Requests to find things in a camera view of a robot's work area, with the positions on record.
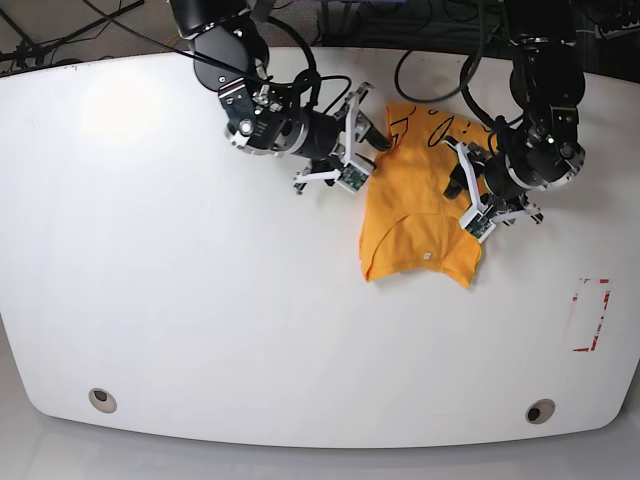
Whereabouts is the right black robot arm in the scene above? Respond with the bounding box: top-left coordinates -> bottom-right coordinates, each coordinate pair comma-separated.
171,1 -> 391,194

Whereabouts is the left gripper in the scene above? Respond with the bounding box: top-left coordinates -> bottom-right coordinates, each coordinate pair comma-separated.
443,142 -> 525,205

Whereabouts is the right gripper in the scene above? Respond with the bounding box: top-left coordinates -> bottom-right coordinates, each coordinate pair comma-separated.
294,112 -> 392,193

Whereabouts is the table grommet hole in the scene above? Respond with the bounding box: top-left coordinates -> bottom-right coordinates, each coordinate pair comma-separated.
525,399 -> 556,425
88,388 -> 117,414

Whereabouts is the yellow T-shirt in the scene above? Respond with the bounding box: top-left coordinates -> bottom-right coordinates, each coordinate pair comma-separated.
359,103 -> 491,288

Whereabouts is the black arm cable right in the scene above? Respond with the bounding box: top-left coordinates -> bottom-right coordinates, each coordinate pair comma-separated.
84,0 -> 354,119

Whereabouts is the black tripod stand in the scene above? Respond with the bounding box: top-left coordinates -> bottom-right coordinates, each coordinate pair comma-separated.
0,0 -> 146,76

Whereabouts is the left table grommet hole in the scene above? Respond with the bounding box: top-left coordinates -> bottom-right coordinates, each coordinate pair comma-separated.
88,388 -> 117,414

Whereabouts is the right table grommet hole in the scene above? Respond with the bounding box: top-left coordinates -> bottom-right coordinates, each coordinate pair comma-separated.
525,399 -> 556,425

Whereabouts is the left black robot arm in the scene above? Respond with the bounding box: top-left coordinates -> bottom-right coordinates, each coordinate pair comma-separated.
460,1 -> 586,200

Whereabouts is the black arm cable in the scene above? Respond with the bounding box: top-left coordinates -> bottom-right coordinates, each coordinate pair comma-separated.
84,0 -> 354,119
394,0 -> 524,136

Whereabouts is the white power strip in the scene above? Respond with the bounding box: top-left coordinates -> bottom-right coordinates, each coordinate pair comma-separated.
596,9 -> 639,40

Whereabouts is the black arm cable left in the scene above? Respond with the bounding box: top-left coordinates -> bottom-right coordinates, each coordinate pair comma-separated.
394,0 -> 524,136

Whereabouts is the red tape rectangle marking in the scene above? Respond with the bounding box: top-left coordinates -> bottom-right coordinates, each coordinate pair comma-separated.
567,278 -> 611,353

